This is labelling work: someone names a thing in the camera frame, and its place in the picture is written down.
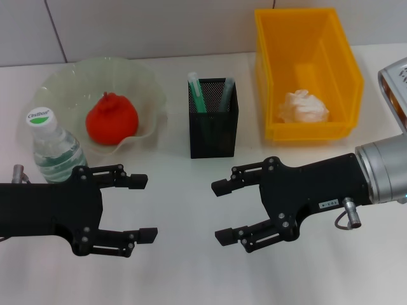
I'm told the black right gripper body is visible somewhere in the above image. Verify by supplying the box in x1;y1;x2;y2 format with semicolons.
258;156;372;242

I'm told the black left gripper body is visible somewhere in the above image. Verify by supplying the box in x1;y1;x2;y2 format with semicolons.
0;165;104;257

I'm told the clear green-label water bottle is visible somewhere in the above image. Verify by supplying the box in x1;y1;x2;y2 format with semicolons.
25;107;89;184

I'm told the white paper ball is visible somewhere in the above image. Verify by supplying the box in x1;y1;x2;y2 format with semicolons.
275;88;331;124

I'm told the silver metal pen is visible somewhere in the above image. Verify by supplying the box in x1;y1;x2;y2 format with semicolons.
217;77;235;112

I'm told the mint green utility knife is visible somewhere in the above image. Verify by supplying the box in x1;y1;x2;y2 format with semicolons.
187;72;216;146

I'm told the black mesh pen holder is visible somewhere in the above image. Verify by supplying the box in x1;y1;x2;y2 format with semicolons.
187;77;239;159

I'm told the pale green glass fruit plate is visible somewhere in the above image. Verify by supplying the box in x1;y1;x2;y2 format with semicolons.
33;56;168;157

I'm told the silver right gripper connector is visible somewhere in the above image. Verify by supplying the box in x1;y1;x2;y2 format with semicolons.
342;196;362;229

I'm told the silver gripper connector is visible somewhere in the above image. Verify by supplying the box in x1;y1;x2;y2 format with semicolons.
342;196;362;229
11;164;32;185

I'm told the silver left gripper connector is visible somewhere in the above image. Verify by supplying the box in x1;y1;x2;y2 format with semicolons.
11;164;32;185

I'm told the yellow plastic bin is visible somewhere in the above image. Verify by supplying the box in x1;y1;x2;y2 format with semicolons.
254;8;365;142

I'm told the dark right gripper cable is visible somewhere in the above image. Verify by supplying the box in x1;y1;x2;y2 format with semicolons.
333;210;350;230

